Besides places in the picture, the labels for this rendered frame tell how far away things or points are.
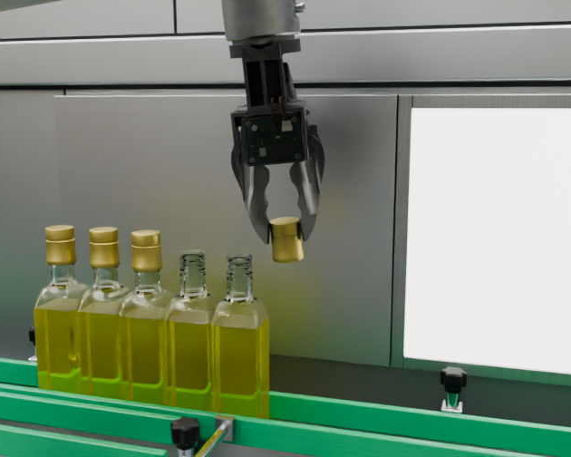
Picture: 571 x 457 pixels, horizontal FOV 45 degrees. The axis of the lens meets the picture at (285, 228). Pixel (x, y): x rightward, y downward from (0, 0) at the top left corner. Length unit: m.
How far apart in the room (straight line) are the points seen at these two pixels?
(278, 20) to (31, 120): 0.50
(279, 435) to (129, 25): 0.57
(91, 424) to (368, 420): 0.32
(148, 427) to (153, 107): 0.41
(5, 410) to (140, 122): 0.40
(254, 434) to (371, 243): 0.27
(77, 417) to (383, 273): 0.40
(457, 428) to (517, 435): 0.06
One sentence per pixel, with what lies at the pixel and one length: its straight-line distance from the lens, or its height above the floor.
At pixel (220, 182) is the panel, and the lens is 0.90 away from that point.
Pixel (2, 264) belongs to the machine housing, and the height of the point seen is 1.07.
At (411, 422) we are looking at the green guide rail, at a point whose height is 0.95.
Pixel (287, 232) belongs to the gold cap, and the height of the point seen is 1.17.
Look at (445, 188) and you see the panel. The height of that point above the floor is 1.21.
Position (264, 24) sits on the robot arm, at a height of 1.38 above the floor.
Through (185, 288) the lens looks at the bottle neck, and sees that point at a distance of 0.80.
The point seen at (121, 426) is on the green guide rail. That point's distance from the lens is 0.84.
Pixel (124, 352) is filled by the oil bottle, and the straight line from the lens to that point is 0.84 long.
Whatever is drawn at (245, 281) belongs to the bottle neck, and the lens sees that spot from 0.77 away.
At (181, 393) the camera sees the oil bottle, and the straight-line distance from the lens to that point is 0.83.
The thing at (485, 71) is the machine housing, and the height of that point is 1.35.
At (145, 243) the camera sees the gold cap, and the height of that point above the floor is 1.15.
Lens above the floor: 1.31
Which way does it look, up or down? 10 degrees down
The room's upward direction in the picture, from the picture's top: straight up
